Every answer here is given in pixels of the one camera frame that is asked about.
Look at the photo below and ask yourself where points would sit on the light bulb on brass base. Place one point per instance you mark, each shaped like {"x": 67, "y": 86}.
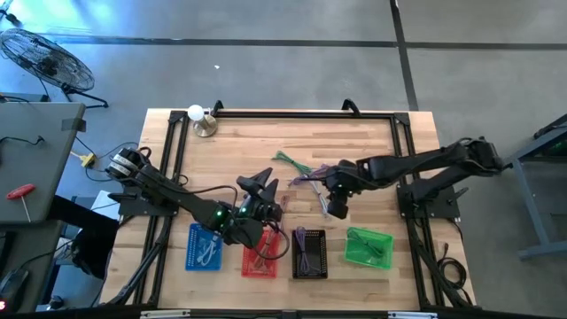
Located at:
{"x": 204, "y": 126}

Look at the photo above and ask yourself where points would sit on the black plastic basket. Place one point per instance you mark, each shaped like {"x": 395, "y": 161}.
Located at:
{"x": 319, "y": 257}

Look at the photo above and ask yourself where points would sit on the black computer mouse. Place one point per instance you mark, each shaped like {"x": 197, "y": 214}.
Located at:
{"x": 13, "y": 285}

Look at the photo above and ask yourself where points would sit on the black floor fan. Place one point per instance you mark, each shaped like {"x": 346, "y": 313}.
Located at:
{"x": 48, "y": 62}

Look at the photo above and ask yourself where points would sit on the green plastic basket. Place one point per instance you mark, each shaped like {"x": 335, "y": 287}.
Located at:
{"x": 381, "y": 257}

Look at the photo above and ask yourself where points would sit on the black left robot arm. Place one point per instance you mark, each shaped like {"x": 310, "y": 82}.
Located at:
{"x": 177, "y": 195}

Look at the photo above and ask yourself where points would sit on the yellow plug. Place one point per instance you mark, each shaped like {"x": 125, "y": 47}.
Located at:
{"x": 88, "y": 160}

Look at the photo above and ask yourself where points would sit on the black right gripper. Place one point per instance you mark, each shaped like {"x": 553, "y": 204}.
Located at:
{"x": 341, "y": 179}

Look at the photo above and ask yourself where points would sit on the black chair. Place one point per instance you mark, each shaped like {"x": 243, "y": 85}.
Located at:
{"x": 88, "y": 239}

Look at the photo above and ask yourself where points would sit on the grey desk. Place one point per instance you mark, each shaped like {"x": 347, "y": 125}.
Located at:
{"x": 35, "y": 150}

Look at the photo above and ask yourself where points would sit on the blue plastic basket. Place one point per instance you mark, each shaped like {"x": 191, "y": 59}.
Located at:
{"x": 192, "y": 257}

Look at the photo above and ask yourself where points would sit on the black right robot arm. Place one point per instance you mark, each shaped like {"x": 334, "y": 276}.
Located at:
{"x": 412, "y": 166}

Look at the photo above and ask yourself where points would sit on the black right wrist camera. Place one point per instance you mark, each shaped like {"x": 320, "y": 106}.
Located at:
{"x": 338, "y": 209}

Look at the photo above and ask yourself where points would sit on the silver metal bracket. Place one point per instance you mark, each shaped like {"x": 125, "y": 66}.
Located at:
{"x": 412, "y": 315}
{"x": 164, "y": 314}

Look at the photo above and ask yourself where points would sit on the red plastic basket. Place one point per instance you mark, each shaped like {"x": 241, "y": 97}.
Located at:
{"x": 250, "y": 266}

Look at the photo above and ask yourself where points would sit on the grey-blue metal stand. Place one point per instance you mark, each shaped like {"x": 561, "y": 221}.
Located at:
{"x": 529, "y": 204}

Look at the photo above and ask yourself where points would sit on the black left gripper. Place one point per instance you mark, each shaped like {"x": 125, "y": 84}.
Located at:
{"x": 261, "y": 209}

